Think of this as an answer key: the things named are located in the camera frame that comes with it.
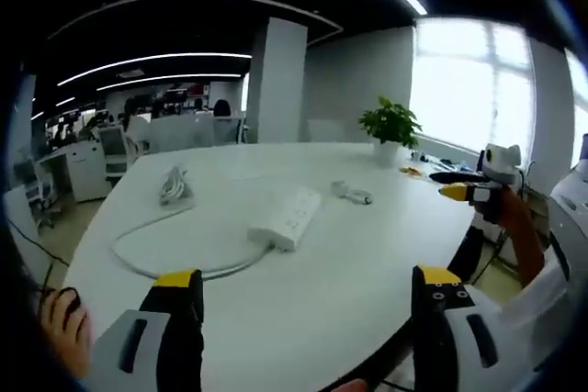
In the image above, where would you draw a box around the black floor cable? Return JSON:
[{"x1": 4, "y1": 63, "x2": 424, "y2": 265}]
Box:
[{"x1": 5, "y1": 217, "x2": 83, "y2": 319}]

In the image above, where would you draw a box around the green leafy plant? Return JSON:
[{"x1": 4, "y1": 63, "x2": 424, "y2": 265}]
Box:
[{"x1": 357, "y1": 95, "x2": 423, "y2": 150}]

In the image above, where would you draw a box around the large bright window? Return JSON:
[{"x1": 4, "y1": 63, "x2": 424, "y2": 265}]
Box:
[{"x1": 408, "y1": 17, "x2": 537, "y2": 154}]

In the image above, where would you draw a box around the white power strip cable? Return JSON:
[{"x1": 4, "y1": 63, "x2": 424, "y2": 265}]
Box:
[{"x1": 109, "y1": 165, "x2": 272, "y2": 281}]

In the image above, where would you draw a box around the white office chair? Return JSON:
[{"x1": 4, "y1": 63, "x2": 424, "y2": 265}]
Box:
[{"x1": 98, "y1": 125, "x2": 151, "y2": 177}]

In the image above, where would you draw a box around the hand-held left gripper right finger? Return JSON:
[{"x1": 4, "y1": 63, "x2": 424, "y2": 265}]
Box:
[{"x1": 411, "y1": 264, "x2": 537, "y2": 392}]

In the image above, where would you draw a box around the white desk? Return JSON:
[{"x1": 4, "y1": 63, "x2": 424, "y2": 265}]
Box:
[{"x1": 63, "y1": 141, "x2": 488, "y2": 391}]

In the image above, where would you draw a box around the white plant pot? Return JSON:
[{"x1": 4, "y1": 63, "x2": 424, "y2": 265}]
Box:
[{"x1": 372, "y1": 141, "x2": 400, "y2": 167}]

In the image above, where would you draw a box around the person's foot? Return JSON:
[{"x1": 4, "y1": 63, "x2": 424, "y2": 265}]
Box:
[{"x1": 40, "y1": 291, "x2": 94, "y2": 380}]

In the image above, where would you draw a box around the black chair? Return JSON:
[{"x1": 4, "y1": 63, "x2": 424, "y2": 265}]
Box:
[{"x1": 447, "y1": 224, "x2": 487, "y2": 284}]

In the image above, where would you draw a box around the white cabinet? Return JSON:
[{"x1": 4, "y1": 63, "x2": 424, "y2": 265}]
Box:
[{"x1": 39, "y1": 140, "x2": 114, "y2": 204}]

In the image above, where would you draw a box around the white power strip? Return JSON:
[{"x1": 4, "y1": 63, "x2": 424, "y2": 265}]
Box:
[{"x1": 246, "y1": 185, "x2": 322, "y2": 253}]

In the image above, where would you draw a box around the white machine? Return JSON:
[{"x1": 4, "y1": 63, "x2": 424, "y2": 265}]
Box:
[{"x1": 548, "y1": 164, "x2": 588, "y2": 251}]

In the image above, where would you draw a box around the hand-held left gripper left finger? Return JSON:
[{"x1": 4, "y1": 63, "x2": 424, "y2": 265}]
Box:
[{"x1": 85, "y1": 267, "x2": 206, "y2": 392}]

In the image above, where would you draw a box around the grey office chair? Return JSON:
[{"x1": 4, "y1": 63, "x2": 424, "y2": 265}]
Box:
[{"x1": 16, "y1": 157, "x2": 63, "y2": 230}]

